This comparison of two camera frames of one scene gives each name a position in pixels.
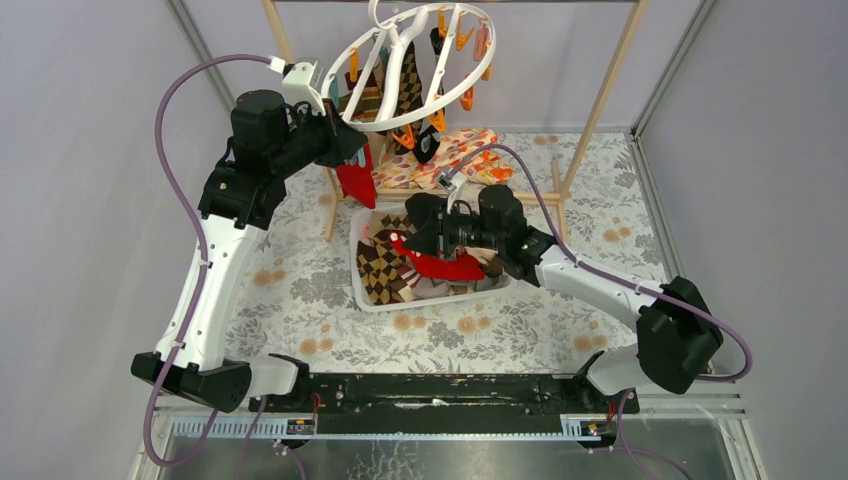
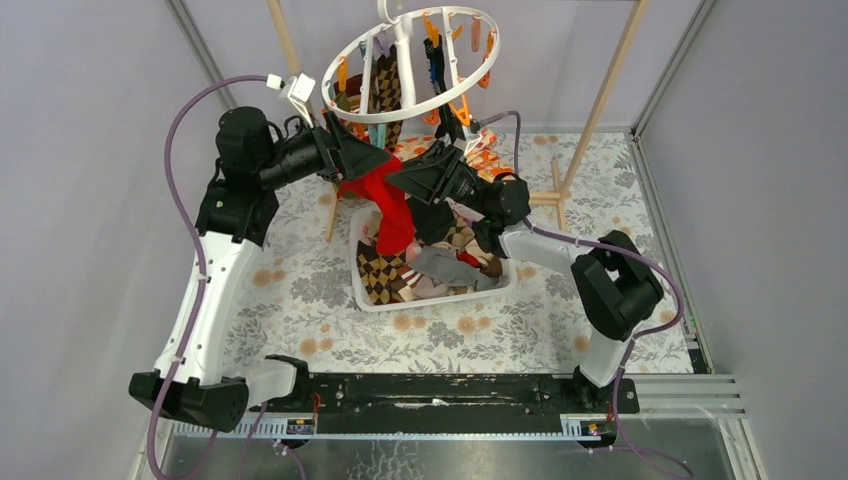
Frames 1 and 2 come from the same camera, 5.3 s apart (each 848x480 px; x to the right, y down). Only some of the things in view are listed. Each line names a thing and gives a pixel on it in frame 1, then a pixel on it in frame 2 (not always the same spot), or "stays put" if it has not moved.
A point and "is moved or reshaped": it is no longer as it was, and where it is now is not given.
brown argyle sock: (410, 99) → (384, 89)
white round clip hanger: (415, 20) is moved or reshaped
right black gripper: (435, 236) → (427, 178)
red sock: (459, 265) → (389, 201)
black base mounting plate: (448, 403) stays put
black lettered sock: (427, 145) → (448, 126)
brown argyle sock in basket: (377, 259) stays put
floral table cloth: (583, 190) stays put
